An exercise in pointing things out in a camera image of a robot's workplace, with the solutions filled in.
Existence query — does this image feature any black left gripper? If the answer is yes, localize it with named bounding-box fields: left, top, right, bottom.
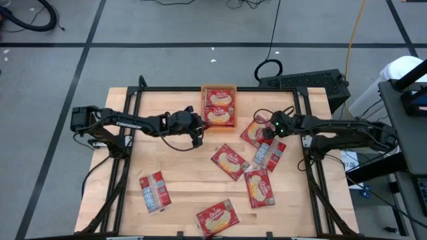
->
left=171, top=105, right=204, bottom=148

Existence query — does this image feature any red popcorn bag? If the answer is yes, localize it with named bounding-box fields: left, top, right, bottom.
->
left=205, top=88, right=235, bottom=107
left=252, top=137, right=288, bottom=173
left=138, top=170, right=173, bottom=214
left=244, top=167, right=276, bottom=209
left=203, top=106, right=236, bottom=127
left=210, top=143, right=251, bottom=182
left=195, top=198, right=241, bottom=239
left=239, top=115, right=272, bottom=149

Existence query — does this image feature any white printed paper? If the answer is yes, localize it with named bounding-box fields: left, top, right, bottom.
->
left=340, top=150, right=360, bottom=174

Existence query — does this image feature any black desk support beam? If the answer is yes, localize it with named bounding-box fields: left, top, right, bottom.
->
left=346, top=151, right=408, bottom=187

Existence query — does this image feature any grey desk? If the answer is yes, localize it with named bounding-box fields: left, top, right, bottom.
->
left=394, top=170, right=427, bottom=240
left=378, top=79, right=427, bottom=177

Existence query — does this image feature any white rounded bin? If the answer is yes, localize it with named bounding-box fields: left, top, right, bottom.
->
left=348, top=55, right=426, bottom=117

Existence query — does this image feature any black keyboard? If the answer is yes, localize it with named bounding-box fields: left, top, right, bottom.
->
left=416, top=178, right=427, bottom=216

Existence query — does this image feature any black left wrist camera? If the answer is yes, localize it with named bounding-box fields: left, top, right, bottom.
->
left=158, top=113, right=171, bottom=131

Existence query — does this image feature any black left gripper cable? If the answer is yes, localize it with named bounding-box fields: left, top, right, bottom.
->
left=159, top=128, right=205, bottom=153

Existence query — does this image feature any black metal table frame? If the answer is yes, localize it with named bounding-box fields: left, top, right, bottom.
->
left=76, top=75, right=360, bottom=240

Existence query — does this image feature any black right arm base cable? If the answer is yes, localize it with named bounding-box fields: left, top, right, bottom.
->
left=296, top=148, right=334, bottom=173

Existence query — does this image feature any black arm base cable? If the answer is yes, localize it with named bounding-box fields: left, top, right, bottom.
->
left=81, top=153, right=113, bottom=198
left=296, top=148, right=334, bottom=173

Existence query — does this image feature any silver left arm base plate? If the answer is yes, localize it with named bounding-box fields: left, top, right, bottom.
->
left=88, top=135, right=133, bottom=149

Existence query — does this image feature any black power cable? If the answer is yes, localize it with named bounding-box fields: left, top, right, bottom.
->
left=254, top=0, right=284, bottom=83

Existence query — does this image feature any yellow extension cable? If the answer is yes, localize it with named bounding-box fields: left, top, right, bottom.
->
left=343, top=0, right=368, bottom=117

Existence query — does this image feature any black left arm base cable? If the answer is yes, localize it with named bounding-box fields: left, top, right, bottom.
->
left=81, top=153, right=113, bottom=198

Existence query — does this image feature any thick black hose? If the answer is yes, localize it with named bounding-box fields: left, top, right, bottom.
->
left=0, top=0, right=58, bottom=33

